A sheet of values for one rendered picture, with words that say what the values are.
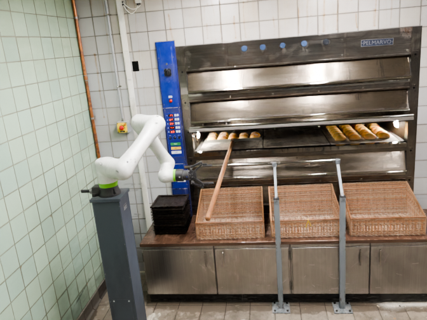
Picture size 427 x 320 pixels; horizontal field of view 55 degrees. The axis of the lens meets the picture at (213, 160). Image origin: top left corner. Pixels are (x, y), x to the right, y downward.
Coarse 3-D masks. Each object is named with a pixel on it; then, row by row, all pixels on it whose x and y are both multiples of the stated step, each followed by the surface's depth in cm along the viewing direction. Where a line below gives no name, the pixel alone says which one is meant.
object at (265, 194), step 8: (288, 184) 368; (296, 184) 367; (304, 184) 366; (336, 184) 362; (264, 192) 371; (280, 192) 369; (336, 192) 362; (216, 200) 376; (224, 200) 375; (264, 200) 370; (288, 200) 367
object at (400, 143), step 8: (336, 144) 355; (344, 144) 353; (352, 144) 351; (360, 144) 349; (368, 144) 347; (376, 144) 346; (384, 144) 345; (392, 144) 344; (400, 144) 344; (200, 152) 366; (208, 152) 365; (216, 152) 364; (224, 152) 364; (232, 152) 363; (240, 152) 362; (248, 152) 361; (256, 152) 360; (264, 152) 359; (272, 152) 358; (280, 152) 358; (288, 152) 357
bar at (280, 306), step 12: (276, 192) 311; (276, 204) 308; (276, 216) 310; (276, 228) 313; (276, 240) 316; (276, 252) 319; (276, 264) 321; (276, 312) 328; (288, 312) 327; (336, 312) 322; (348, 312) 320
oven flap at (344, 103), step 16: (288, 96) 347; (304, 96) 345; (320, 96) 343; (336, 96) 341; (352, 96) 340; (368, 96) 338; (384, 96) 336; (400, 96) 334; (192, 112) 357; (208, 112) 355; (224, 112) 353; (240, 112) 352; (256, 112) 350; (272, 112) 348; (288, 112) 346; (304, 112) 344; (320, 112) 342; (336, 112) 340; (352, 112) 337; (368, 112) 335; (384, 112) 336
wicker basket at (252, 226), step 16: (208, 192) 371; (224, 192) 369; (240, 192) 368; (256, 192) 366; (224, 208) 369; (256, 208) 366; (208, 224) 329; (224, 224) 328; (240, 224) 327; (256, 224) 352
